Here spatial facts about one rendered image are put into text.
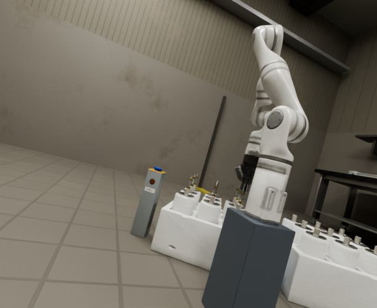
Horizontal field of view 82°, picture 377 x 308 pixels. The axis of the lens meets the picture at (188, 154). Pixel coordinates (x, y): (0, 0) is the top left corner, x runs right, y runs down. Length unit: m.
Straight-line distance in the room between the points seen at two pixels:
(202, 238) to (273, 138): 0.51
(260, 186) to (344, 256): 0.55
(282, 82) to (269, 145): 0.23
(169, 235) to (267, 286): 0.44
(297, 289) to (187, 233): 0.46
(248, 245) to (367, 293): 0.62
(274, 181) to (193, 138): 2.70
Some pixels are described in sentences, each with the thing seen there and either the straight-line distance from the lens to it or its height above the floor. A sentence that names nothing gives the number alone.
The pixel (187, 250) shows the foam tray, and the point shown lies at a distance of 0.97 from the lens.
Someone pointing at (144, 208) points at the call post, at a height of 0.13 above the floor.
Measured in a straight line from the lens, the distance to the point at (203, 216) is 0.96.
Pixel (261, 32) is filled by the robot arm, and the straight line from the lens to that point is 0.96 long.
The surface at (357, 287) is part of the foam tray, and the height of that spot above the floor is 0.13.
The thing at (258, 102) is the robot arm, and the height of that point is 0.72.
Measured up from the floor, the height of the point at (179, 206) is 0.20.
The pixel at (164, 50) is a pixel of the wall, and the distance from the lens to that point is 3.38.
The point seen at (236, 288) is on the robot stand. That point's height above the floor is 0.13.
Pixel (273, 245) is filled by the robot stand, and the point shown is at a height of 0.25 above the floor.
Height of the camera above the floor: 0.41
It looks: 1 degrees up
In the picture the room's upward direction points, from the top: 16 degrees clockwise
